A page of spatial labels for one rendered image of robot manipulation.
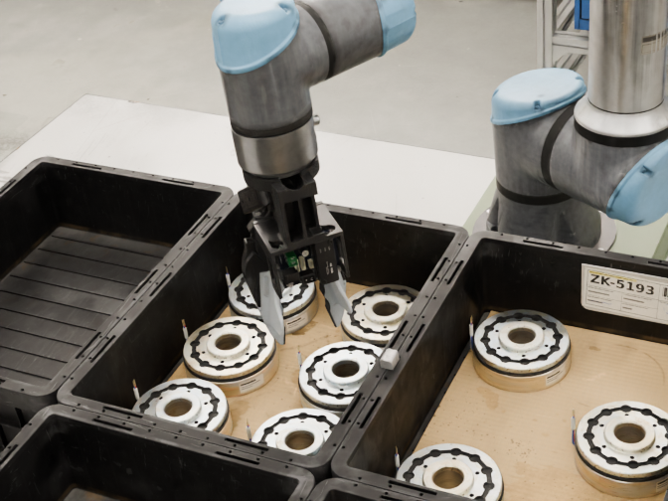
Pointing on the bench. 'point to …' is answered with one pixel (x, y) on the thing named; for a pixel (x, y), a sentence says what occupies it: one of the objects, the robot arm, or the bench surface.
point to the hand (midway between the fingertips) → (305, 320)
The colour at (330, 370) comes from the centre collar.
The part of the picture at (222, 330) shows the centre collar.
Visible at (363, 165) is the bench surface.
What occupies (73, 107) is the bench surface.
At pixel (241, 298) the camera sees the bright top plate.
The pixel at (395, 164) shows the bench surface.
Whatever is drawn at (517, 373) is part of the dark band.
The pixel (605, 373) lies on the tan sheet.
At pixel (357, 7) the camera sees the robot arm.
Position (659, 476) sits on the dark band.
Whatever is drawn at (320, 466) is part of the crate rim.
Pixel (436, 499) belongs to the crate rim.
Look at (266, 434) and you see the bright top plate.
